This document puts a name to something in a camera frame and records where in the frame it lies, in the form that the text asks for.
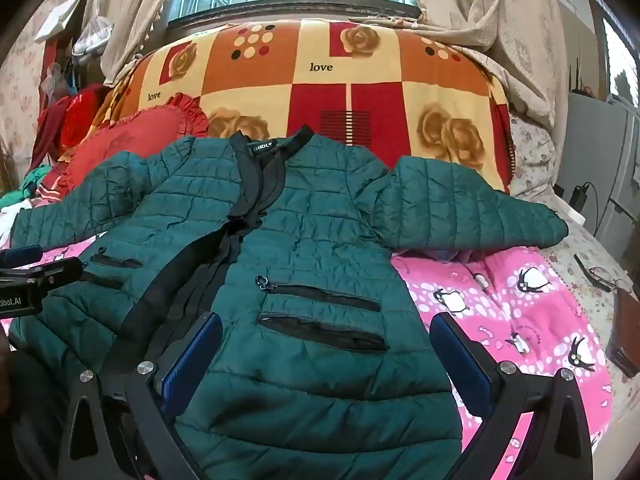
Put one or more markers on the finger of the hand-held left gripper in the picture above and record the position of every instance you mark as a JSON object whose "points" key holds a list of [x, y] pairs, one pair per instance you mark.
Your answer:
{"points": [[55, 270], [22, 255]]}

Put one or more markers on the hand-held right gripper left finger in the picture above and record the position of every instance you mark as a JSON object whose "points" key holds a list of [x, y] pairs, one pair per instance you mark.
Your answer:
{"points": [[192, 355]]}

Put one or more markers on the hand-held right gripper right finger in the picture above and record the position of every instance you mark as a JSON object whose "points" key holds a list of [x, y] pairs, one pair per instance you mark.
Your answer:
{"points": [[460, 365]]}

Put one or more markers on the green puffer jacket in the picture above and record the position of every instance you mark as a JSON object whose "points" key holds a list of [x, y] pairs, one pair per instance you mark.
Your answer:
{"points": [[320, 230]]}

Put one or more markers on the green cloth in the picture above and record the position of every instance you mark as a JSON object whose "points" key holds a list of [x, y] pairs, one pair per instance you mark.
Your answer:
{"points": [[27, 185]]}

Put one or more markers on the pink penguin blanket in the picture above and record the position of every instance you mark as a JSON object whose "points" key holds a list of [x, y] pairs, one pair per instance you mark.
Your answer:
{"points": [[500, 305]]}

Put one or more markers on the red heart ruffled pillow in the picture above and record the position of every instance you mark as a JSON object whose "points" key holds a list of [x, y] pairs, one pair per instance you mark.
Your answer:
{"points": [[125, 140]]}

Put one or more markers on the red cloth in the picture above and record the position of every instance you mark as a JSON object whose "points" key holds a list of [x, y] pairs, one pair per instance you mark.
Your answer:
{"points": [[70, 115]]}

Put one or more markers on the eyeglasses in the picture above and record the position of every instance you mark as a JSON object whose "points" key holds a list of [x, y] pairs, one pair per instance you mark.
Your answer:
{"points": [[597, 275]]}

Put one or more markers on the black power adapter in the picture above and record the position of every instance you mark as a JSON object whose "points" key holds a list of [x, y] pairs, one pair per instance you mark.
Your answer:
{"points": [[580, 192]]}

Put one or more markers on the floral bed sheet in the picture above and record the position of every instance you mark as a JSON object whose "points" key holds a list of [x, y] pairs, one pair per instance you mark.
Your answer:
{"points": [[535, 155]]}

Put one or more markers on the clear plastic bag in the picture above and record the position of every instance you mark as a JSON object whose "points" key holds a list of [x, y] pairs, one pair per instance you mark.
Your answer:
{"points": [[92, 35]]}

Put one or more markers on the white board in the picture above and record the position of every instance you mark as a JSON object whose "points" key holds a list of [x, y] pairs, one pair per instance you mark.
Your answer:
{"points": [[57, 17]]}

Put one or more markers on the beige curtain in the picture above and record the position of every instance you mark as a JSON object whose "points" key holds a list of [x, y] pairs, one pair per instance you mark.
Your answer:
{"points": [[505, 20], [135, 15]]}

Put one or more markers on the white cabinet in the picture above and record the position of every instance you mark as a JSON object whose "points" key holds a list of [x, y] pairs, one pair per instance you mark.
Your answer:
{"points": [[595, 135]]}

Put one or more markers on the orange floral patchwork blanket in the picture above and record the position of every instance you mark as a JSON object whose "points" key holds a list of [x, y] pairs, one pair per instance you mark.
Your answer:
{"points": [[310, 95]]}

